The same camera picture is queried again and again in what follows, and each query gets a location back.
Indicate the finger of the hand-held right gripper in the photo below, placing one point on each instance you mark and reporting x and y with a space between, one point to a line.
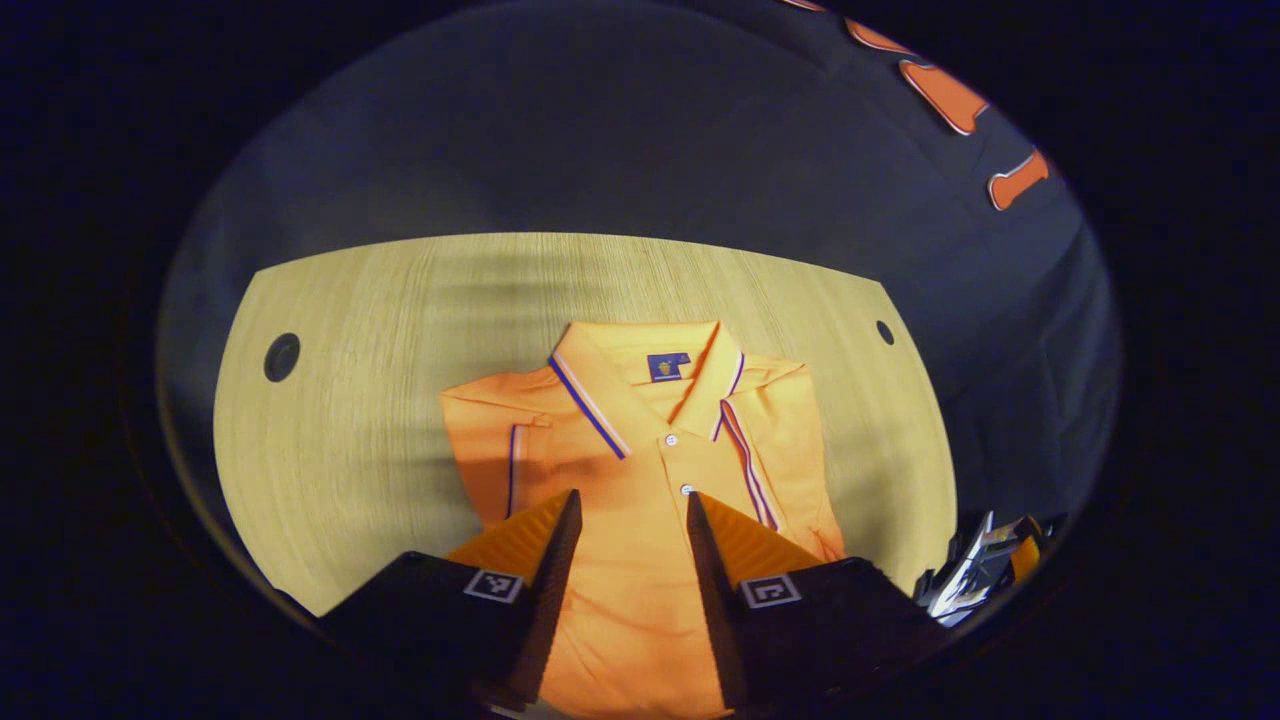
1026 560

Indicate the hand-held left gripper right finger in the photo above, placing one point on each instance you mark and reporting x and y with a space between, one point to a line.
715 610

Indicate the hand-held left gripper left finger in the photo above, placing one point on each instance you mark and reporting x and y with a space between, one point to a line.
550 600

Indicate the orange polo T-shirt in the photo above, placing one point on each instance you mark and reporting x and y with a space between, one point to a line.
630 620

